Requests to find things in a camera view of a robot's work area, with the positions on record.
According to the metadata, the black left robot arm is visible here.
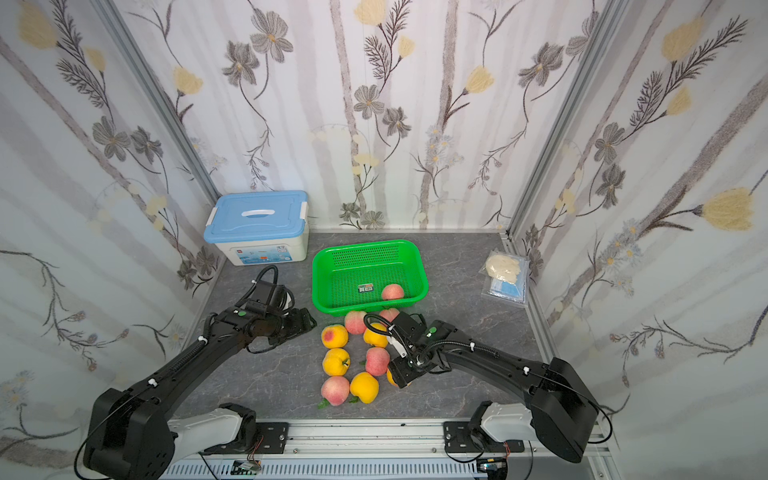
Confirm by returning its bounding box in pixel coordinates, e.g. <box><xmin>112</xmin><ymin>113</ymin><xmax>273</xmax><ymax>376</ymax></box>
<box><xmin>73</xmin><ymin>281</ymin><xmax>317</xmax><ymax>479</ymax></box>

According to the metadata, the green plastic perforated basket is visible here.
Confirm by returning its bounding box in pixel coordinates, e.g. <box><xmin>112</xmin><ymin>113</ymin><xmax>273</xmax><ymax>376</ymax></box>
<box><xmin>311</xmin><ymin>239</ymin><xmax>429</xmax><ymax>317</ymax></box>

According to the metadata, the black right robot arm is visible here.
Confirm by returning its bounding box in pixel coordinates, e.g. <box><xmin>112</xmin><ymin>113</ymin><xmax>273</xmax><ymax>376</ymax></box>
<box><xmin>364</xmin><ymin>312</ymin><xmax>608</xmax><ymax>464</ymax></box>

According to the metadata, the pink peach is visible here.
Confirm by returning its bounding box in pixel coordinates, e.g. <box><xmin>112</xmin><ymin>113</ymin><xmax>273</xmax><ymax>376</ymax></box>
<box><xmin>318</xmin><ymin>376</ymin><xmax>350</xmax><ymax>409</ymax></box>
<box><xmin>344</xmin><ymin>311</ymin><xmax>367</xmax><ymax>335</ymax></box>
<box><xmin>381</xmin><ymin>284</ymin><xmax>405</xmax><ymax>301</ymax></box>
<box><xmin>365</xmin><ymin>347</ymin><xmax>390</xmax><ymax>377</ymax></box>
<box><xmin>379</xmin><ymin>308</ymin><xmax>399</xmax><ymax>322</ymax></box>

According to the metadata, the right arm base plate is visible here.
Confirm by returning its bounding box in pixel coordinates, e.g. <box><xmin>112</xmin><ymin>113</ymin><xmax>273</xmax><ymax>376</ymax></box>
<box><xmin>442</xmin><ymin>421</ymin><xmax>526</xmax><ymax>455</ymax></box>

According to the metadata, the aluminium front rail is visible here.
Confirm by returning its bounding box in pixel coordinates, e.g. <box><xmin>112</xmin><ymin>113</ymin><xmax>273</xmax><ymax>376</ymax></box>
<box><xmin>113</xmin><ymin>416</ymin><xmax>613</xmax><ymax>463</ymax></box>

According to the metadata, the small green circuit board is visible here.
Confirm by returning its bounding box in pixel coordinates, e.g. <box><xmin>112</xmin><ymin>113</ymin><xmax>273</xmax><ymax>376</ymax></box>
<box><xmin>229</xmin><ymin>460</ymin><xmax>262</xmax><ymax>476</ymax></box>

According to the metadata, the yellow peach with red blush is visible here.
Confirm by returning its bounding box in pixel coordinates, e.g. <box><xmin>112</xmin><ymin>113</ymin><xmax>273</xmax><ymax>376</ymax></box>
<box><xmin>321</xmin><ymin>324</ymin><xmax>349</xmax><ymax>349</ymax></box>

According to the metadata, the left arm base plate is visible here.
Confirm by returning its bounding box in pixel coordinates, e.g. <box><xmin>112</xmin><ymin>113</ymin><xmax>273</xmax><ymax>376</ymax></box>
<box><xmin>203</xmin><ymin>421</ymin><xmax>290</xmax><ymax>455</ymax></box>

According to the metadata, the clear bag of white gloves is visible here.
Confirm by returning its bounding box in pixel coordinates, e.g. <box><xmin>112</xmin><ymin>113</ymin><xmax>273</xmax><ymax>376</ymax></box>
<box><xmin>479</xmin><ymin>250</ymin><xmax>529</xmax><ymax>285</ymax></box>

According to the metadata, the blue lid storage box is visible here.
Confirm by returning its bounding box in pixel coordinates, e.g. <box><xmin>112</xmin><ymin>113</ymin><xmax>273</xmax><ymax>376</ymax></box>
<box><xmin>203</xmin><ymin>190</ymin><xmax>309</xmax><ymax>266</ymax></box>

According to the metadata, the blue face mask pack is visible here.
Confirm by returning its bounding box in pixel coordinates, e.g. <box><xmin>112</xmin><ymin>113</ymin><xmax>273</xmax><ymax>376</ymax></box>
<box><xmin>481</xmin><ymin>278</ymin><xmax>528</xmax><ymax>307</ymax></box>

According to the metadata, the yellow peach bottom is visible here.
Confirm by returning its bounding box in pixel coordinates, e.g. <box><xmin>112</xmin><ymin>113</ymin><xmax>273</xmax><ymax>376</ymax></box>
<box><xmin>349</xmin><ymin>372</ymin><xmax>380</xmax><ymax>404</ymax></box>

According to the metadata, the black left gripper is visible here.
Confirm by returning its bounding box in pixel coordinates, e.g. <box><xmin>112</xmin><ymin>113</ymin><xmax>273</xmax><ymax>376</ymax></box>
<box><xmin>265</xmin><ymin>306</ymin><xmax>321</xmax><ymax>344</ymax></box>

